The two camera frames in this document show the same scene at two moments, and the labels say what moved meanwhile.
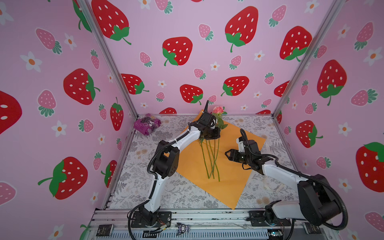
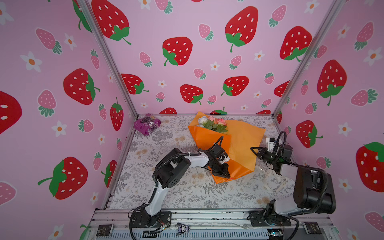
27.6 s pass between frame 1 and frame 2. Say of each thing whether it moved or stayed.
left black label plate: stayed
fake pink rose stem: moved
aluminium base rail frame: stayed
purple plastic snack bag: stayed
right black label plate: stayed
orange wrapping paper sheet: moved
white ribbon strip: stayed
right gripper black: moved
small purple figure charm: stayed
